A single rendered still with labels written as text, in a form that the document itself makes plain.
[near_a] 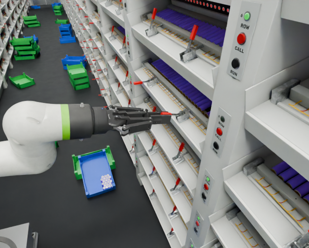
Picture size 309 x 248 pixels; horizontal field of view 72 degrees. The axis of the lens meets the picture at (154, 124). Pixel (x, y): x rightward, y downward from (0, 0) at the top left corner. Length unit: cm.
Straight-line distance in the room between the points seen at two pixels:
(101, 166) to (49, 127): 119
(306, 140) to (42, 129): 51
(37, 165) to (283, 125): 57
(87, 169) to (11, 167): 109
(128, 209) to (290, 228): 116
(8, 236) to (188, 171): 82
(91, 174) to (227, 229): 118
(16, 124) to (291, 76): 56
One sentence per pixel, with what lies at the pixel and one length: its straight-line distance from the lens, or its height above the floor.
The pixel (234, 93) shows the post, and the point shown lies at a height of 111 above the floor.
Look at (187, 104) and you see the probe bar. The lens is 72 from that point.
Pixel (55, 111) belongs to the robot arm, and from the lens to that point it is 55.
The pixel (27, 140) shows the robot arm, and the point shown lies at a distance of 56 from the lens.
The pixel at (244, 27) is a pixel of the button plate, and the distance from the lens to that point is 41.
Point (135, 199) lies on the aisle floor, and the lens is 158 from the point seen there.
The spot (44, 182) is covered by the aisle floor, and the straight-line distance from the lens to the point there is 184.
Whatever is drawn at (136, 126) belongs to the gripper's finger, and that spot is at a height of 95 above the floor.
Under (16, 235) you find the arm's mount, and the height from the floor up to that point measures 38.
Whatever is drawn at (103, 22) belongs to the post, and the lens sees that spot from 170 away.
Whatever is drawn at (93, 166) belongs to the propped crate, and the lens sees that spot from 171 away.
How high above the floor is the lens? 131
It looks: 37 degrees down
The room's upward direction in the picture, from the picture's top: straight up
